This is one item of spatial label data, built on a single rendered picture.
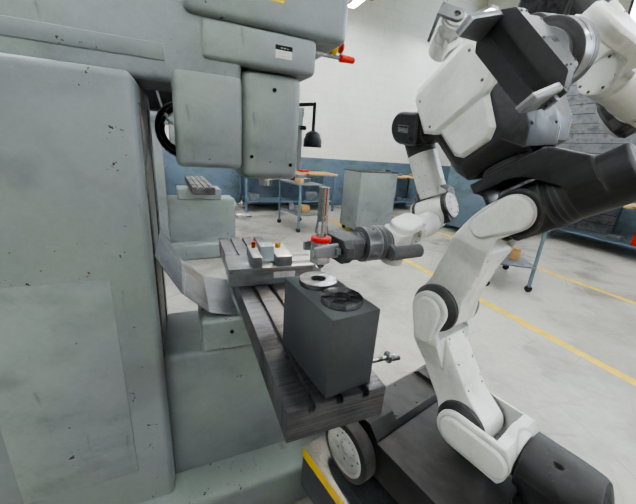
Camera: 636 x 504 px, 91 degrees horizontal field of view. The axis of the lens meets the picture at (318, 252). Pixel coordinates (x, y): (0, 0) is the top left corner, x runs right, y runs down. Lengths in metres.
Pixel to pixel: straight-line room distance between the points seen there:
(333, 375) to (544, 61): 0.59
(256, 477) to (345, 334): 0.97
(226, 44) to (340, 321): 0.81
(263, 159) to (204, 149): 0.18
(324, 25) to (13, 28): 0.76
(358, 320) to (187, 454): 1.03
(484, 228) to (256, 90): 0.75
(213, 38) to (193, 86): 0.14
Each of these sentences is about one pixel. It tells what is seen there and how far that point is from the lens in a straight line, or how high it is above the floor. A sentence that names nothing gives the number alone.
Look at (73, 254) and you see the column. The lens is 0.99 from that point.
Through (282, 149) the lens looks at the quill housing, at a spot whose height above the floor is 1.41.
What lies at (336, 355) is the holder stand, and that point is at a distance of 0.66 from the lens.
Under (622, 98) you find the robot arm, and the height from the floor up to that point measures 1.53.
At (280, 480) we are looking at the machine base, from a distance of 1.53.
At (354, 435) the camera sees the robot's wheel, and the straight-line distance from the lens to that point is 1.12.
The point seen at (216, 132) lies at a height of 1.44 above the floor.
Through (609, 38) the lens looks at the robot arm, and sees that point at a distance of 0.63.
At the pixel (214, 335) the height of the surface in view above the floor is 0.79.
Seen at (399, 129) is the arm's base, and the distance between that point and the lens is 1.10.
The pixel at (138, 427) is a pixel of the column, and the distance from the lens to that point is 1.28.
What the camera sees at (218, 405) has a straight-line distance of 1.36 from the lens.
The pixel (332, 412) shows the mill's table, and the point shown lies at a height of 0.89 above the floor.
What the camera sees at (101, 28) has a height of 1.66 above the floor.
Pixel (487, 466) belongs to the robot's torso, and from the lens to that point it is 1.08.
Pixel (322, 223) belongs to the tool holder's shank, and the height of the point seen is 1.26.
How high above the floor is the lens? 1.42
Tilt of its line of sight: 18 degrees down
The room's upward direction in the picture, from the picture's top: 4 degrees clockwise
